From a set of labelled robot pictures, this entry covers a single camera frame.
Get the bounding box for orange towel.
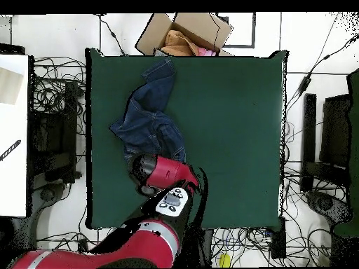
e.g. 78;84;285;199
160;29;198;57

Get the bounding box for white desk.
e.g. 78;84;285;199
0;54;29;217

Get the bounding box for beige box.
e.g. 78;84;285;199
0;67;24;106

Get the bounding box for pink cloth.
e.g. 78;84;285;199
197;46;218;57

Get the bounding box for grey chair base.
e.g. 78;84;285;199
32;181;68;216

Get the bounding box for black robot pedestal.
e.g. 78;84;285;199
182;228;215;268

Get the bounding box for tangled black cables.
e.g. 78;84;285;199
211;227;274;268
31;56;87;137
36;229;113;253

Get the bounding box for blue denim jeans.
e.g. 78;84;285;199
109;57;187;169

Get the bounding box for yellow ball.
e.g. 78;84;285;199
218;252;232;268

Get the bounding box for black power adapter cable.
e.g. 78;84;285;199
284;32;359;118

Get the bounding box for slim black power strip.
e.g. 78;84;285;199
78;237;91;253

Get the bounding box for black upright bar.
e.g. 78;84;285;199
300;93;318;193

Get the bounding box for black cable with inline switch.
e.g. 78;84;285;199
96;13;128;57

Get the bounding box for dark green table cloth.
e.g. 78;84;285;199
85;48;290;230

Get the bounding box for black metal stand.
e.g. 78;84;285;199
27;81;80;184

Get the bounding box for black flat panel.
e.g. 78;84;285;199
319;93;352;169

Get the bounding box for black ribbed strip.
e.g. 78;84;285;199
0;139;22;163

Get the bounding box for brown cardboard box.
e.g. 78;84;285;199
135;12;233;57

